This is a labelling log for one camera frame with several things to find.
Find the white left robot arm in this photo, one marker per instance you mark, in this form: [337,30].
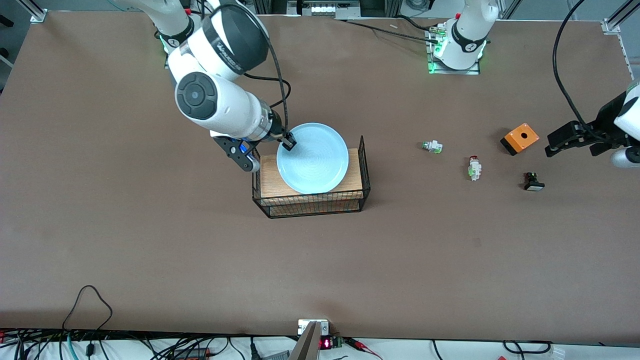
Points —
[467,30]

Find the light blue plate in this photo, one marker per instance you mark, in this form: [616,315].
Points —
[315,160]

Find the orange button enclosure box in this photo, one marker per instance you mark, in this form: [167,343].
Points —
[515,140]

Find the black push button white cap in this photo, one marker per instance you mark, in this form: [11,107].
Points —
[534,186]

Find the wooden board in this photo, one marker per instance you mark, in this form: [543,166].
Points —
[267,180]

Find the aluminium frame profile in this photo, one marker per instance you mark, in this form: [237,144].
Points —
[37,15]
[612,24]

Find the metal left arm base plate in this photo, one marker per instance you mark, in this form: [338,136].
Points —
[452,72]

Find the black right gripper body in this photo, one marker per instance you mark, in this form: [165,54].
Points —
[276,128]

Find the black power adapter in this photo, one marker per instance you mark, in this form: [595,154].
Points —
[192,353]

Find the red display circuit board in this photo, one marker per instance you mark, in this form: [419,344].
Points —
[326,343]

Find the green push button switch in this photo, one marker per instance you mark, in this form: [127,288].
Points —
[433,146]

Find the red clip leads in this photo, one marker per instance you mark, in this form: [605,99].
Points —
[357,343]

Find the red push button switch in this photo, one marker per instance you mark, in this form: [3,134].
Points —
[475,170]

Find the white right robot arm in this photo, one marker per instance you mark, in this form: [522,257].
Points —
[225,105]

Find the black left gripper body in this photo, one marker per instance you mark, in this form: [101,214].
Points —
[602,126]

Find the black equipment rack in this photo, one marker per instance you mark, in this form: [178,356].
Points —
[325,7]

